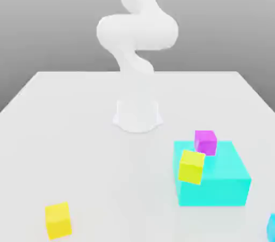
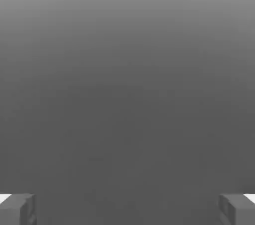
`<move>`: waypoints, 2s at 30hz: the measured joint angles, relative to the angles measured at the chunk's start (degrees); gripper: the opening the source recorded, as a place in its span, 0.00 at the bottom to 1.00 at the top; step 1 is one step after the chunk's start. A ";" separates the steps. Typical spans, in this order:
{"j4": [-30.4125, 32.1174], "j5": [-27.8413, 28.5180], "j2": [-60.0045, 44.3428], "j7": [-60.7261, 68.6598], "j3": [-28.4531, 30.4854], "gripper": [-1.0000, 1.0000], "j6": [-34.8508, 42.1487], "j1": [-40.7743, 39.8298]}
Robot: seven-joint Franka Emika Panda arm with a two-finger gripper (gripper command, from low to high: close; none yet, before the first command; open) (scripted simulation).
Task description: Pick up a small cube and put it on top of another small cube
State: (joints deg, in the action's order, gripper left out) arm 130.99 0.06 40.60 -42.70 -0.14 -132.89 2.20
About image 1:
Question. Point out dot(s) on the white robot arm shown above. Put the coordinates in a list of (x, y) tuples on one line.
[(137, 31)]

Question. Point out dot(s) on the small magenta cube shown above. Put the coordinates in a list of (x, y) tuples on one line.
[(205, 142)]

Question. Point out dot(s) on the small lime yellow cube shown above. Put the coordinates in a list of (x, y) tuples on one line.
[(190, 168)]

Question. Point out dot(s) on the small light blue cube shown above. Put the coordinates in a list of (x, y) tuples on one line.
[(271, 228)]

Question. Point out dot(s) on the large cyan box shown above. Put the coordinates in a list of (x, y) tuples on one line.
[(223, 179)]

